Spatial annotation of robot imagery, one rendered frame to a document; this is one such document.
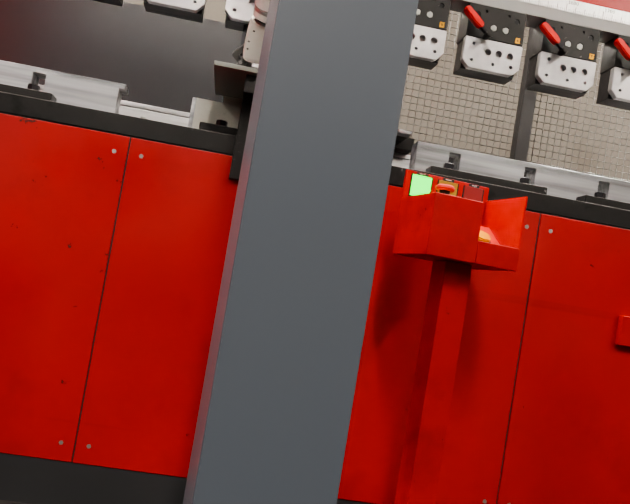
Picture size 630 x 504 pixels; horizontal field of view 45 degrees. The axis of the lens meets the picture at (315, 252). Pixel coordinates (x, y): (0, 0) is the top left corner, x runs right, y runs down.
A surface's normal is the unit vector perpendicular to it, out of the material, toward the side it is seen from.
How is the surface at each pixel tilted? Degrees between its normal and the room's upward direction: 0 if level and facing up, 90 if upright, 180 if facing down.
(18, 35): 90
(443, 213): 90
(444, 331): 90
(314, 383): 90
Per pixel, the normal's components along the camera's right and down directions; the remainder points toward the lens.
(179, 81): 0.12, -0.04
